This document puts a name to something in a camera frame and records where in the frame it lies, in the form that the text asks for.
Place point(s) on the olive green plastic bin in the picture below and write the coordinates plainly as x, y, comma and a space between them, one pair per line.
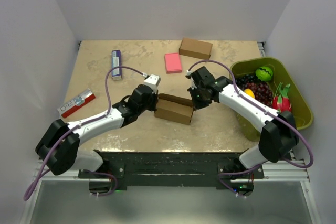
300, 109

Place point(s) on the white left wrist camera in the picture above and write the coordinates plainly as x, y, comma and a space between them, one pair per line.
153, 82

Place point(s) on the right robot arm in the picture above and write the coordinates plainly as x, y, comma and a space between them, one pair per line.
276, 129

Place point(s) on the red purple toy grapes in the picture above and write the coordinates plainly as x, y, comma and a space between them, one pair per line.
263, 93

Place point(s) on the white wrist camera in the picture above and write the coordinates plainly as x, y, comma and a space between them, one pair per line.
189, 77
153, 82

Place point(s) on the dark blue toy grapes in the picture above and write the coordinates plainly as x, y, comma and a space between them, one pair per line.
246, 81

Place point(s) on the brown cardboard box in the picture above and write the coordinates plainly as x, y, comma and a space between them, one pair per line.
195, 49
174, 109

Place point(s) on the pink sticky note pad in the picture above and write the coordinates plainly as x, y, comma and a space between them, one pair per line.
172, 63

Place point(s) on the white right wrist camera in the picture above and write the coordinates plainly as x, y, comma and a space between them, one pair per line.
189, 77

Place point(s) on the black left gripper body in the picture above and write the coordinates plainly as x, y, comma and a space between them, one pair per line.
151, 105

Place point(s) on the pink toy dragon fruit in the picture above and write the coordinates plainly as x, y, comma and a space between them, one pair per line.
281, 100

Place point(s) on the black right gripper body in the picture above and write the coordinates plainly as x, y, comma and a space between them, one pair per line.
200, 100

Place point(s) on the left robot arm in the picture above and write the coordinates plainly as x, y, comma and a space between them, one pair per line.
59, 146

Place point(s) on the green toy melon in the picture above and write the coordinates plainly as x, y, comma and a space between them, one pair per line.
264, 73

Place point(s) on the closed brown cardboard box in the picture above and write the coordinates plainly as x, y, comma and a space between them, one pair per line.
195, 49

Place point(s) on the red white toothpaste box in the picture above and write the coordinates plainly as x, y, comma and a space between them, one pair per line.
73, 105

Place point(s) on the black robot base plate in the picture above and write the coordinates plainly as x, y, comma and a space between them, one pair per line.
105, 185

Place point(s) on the purple toothpaste box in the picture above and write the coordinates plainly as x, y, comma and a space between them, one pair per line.
116, 65

